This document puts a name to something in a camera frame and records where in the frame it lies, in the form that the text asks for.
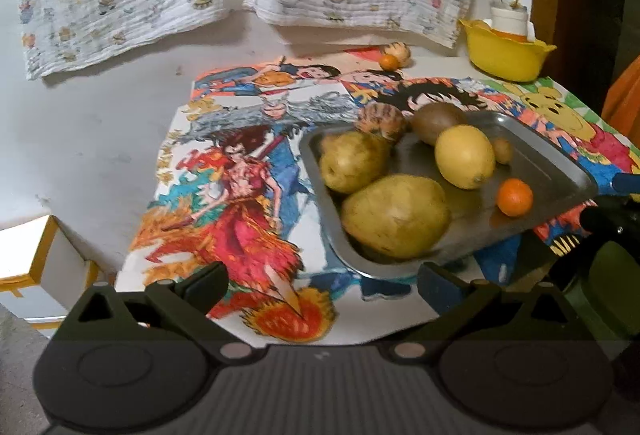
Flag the orange object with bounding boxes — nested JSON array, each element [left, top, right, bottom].
[[600, 62, 640, 136]]

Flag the colourful cartoon printed mat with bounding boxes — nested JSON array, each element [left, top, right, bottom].
[[129, 46, 640, 345]]

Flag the white cardboard box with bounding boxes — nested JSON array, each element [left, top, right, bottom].
[[0, 214, 101, 331]]

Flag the white jar with orange label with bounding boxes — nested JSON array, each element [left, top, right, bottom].
[[490, 6, 530, 40]]

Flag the large potato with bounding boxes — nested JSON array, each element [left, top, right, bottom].
[[341, 174, 452, 261]]

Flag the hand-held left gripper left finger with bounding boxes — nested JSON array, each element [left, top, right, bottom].
[[62, 261, 256, 363]]

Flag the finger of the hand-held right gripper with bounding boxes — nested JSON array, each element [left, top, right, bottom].
[[612, 172, 640, 196], [581, 205, 640, 238]]

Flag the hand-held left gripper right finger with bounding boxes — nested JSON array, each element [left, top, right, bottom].
[[390, 261, 586, 361]]

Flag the metal tray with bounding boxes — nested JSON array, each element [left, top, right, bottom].
[[299, 111, 601, 281]]

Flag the large brown kiwi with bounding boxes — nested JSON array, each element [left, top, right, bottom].
[[411, 102, 469, 146]]

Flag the smaller potato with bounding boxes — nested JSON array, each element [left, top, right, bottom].
[[319, 131, 392, 194]]

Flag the yellow bear printed mat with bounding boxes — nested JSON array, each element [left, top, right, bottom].
[[500, 77, 640, 176]]

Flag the yellow plastic bowl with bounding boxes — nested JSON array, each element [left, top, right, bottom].
[[458, 17, 557, 83]]

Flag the yellow lemon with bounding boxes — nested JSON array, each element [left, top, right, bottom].
[[434, 125, 497, 190]]

